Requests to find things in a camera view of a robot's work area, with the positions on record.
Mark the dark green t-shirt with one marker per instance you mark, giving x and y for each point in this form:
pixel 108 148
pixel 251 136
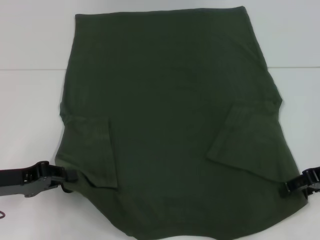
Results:
pixel 170 100

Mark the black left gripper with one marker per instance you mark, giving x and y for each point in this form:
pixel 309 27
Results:
pixel 20 178

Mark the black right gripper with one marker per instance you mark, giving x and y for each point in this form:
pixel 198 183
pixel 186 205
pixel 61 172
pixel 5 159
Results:
pixel 313 180

